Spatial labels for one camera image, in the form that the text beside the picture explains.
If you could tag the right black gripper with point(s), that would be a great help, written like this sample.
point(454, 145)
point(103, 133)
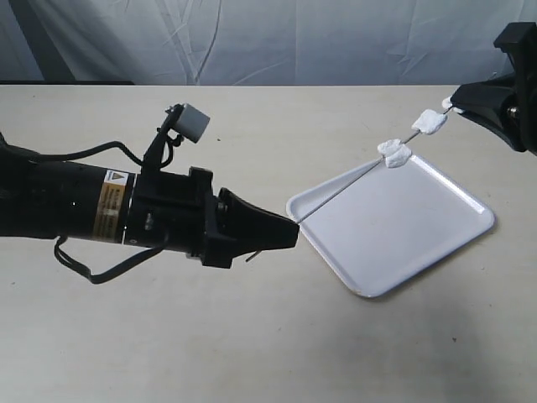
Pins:
point(506, 105)

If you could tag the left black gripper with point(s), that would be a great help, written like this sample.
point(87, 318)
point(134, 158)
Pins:
point(178, 212)

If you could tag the white foam piece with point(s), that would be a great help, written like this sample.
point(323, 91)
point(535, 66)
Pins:
point(429, 122)
point(448, 106)
point(395, 153)

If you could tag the thin metal skewer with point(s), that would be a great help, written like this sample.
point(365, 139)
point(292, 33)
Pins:
point(376, 163)

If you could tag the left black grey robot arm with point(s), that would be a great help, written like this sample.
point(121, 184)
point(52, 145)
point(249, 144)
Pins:
point(47, 198)

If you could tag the white rectangular plastic tray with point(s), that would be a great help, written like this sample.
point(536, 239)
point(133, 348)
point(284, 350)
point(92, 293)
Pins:
point(391, 225)

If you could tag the grey fabric backdrop curtain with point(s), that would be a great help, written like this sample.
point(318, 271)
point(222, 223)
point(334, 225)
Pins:
point(256, 43)

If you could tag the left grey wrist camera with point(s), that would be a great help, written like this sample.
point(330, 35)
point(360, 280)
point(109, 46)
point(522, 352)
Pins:
point(182, 121)

